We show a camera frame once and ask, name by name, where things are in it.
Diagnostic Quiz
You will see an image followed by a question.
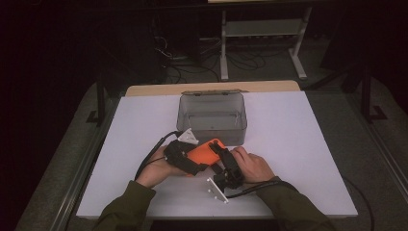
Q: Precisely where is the black metal stand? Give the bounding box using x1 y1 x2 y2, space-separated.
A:
86 72 108 128
359 64 388 124

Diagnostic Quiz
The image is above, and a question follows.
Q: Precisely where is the person's left hand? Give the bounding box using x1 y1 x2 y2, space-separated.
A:
136 145 191 189

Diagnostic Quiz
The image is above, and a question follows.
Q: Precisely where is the transparent grey plastic box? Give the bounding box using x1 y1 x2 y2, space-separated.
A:
175 89 249 147

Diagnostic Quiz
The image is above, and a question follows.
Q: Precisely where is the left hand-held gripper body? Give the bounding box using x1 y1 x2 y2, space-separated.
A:
163 128 200 176

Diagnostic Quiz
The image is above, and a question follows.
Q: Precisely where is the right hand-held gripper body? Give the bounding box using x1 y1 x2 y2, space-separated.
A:
206 148 244 205

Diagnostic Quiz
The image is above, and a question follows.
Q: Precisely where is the left hand-held gripper cable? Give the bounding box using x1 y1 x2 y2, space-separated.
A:
134 130 184 181

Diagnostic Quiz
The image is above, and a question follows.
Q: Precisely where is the person's right hand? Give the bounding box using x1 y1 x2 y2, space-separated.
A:
230 145 276 185

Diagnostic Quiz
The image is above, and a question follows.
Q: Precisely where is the wooden table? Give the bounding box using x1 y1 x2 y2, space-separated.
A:
124 80 301 97

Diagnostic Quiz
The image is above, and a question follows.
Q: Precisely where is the white metal desk frame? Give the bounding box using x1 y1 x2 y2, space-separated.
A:
219 6 314 82

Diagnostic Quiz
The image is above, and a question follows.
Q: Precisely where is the right hand-held gripper cable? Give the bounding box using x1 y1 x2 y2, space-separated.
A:
225 179 376 231

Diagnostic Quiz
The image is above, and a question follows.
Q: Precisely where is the white table board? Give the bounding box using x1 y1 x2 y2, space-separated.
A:
75 90 359 219

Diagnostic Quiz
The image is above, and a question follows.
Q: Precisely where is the bundle of black floor cables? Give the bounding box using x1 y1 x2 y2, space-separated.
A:
153 35 290 85

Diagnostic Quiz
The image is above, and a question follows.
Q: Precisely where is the orange phone case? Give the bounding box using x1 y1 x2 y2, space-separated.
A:
186 138 227 167

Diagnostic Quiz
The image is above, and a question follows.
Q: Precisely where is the hand-held gripper cable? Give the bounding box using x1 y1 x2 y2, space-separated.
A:
225 179 376 231
134 130 184 181

